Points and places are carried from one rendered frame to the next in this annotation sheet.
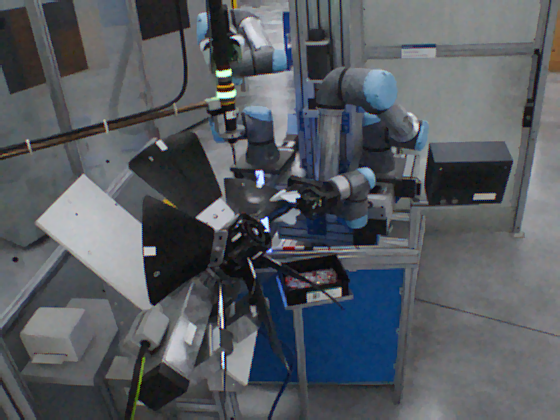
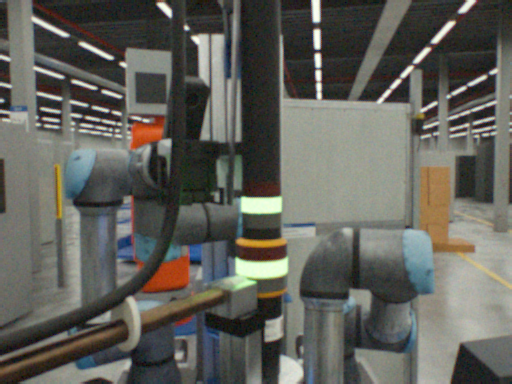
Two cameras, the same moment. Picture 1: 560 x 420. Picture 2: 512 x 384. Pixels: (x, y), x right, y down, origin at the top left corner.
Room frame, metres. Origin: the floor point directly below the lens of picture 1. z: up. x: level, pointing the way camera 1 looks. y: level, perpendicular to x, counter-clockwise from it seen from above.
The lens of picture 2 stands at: (0.85, 0.24, 1.64)
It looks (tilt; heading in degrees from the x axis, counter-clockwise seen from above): 3 degrees down; 335
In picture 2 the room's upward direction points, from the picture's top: straight up
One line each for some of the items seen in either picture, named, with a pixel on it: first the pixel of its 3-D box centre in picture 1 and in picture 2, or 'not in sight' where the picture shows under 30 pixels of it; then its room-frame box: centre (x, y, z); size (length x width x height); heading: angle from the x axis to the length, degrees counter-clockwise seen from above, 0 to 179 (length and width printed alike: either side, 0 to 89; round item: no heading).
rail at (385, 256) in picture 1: (296, 258); not in sight; (1.51, -0.07, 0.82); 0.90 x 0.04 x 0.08; 81
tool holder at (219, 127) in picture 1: (225, 115); (255, 332); (1.16, 0.10, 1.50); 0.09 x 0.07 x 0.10; 116
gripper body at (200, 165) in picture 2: (224, 46); (184, 171); (1.39, 0.09, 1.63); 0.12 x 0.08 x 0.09; 2
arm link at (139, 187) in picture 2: not in sight; (155, 168); (1.55, 0.10, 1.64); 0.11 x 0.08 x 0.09; 2
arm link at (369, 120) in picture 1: (378, 127); (336, 322); (1.79, -0.44, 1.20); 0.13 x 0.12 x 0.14; 50
